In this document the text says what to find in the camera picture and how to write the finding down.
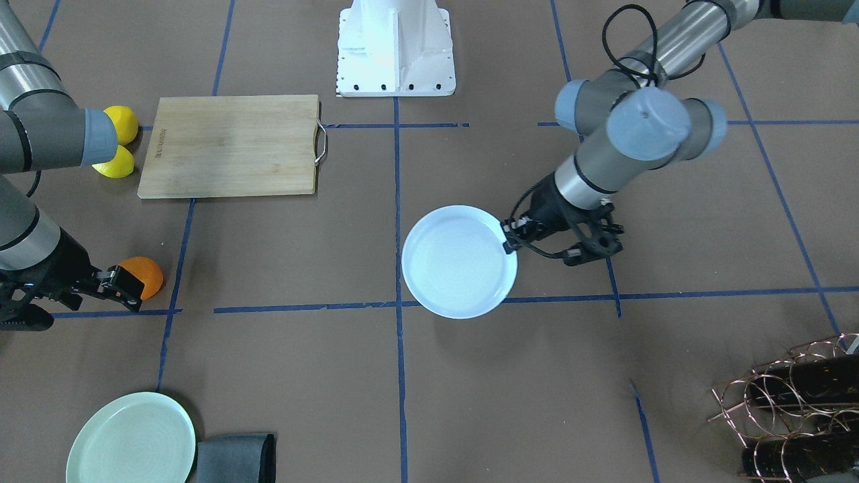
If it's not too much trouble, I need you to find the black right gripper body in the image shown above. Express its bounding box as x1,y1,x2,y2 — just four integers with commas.
1,229,98,332

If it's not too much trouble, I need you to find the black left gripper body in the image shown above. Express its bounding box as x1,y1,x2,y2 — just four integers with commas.
519,174,625,267

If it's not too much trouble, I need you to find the orange mandarin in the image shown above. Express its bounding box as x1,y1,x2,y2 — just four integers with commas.
119,256,164,301

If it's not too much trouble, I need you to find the light blue plate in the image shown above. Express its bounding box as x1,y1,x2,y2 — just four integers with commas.
400,205,518,320

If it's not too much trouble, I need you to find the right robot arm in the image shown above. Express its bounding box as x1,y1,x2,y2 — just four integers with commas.
1,1,144,332

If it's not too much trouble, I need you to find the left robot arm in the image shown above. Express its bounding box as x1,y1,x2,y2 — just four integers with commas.
501,1,857,266

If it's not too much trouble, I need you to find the light green plate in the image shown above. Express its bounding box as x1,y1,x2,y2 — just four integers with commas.
65,392,197,482

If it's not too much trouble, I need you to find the lower yellow lemon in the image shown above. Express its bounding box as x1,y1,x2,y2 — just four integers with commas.
92,146,135,178

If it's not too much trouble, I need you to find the yellow lemon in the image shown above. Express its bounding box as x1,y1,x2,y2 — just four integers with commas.
103,106,140,146
92,146,135,178

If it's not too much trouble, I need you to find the upper yellow lemon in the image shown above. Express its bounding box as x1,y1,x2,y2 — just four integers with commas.
103,106,140,146

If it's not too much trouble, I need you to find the bamboo cutting board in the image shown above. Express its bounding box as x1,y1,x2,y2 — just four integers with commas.
138,95,327,199

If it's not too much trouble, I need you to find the grey folded cloth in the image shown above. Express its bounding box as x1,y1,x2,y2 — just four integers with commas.
196,432,276,482

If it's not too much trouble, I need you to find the dark wine bottle upper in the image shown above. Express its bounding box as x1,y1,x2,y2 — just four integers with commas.
748,354,858,407

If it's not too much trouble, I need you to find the dark wine bottle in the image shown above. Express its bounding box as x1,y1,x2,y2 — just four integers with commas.
748,354,858,407
742,432,858,482

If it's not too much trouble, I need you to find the dark wine bottle lower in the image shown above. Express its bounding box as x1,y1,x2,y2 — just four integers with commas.
742,432,858,482

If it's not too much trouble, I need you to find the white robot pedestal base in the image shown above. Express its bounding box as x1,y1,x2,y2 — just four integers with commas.
336,1,457,98

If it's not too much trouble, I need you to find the copper wire wine rack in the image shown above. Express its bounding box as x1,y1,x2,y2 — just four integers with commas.
711,333,858,482

